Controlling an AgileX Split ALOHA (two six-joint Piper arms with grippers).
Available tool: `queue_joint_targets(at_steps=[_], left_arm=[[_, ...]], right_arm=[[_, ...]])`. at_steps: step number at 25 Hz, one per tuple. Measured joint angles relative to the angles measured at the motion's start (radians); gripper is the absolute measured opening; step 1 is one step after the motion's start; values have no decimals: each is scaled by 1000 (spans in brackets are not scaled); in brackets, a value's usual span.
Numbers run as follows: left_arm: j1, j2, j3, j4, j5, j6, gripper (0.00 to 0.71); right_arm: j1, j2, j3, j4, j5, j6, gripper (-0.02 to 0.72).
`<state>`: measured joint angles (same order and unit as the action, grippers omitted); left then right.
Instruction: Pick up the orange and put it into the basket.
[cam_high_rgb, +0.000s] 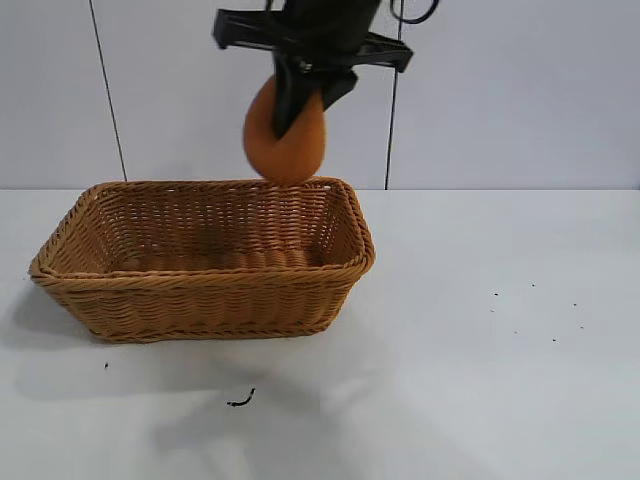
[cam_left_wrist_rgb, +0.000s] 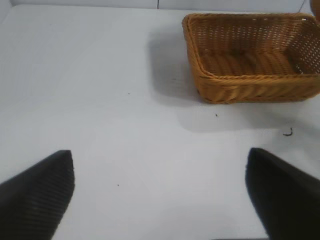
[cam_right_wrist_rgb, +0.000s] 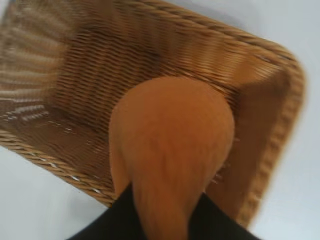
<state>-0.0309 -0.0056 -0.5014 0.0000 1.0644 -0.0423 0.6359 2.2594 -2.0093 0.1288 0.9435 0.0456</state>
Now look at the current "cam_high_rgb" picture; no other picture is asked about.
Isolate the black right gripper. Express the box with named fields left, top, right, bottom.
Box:
left=213, top=0, right=415, bottom=140

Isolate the orange fruit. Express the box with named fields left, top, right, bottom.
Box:
left=243, top=74, right=329, bottom=185

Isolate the brown woven wicker basket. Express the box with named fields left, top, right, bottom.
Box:
left=28, top=175, right=377, bottom=344

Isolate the black cable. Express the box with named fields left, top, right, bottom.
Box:
left=388, top=0, right=437, bottom=25

